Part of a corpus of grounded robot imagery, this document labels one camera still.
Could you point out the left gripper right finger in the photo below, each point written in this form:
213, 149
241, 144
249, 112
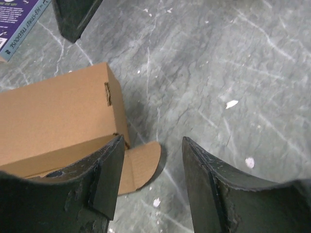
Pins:
224, 199

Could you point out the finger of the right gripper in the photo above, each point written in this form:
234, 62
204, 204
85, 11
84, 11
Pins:
73, 16

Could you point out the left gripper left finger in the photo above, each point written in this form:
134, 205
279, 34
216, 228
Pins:
80, 198

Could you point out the brown cardboard box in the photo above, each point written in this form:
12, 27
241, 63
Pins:
51, 124

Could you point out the purple book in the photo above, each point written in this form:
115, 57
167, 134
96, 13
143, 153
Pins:
17, 17

